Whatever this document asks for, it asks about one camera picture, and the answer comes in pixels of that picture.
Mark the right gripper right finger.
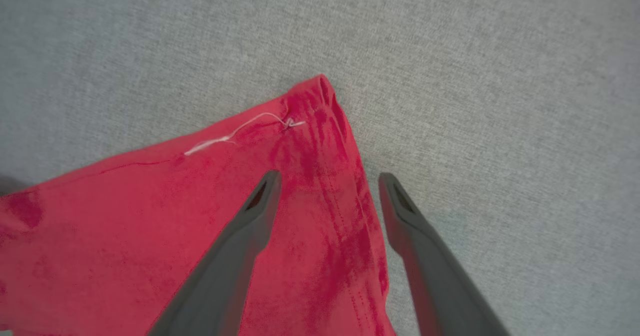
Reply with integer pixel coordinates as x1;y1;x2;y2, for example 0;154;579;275
377;172;511;336

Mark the red and white jersey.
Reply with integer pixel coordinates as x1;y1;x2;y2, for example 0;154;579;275
0;73;398;336

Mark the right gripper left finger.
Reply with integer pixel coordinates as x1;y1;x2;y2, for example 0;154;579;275
147;170;282;336

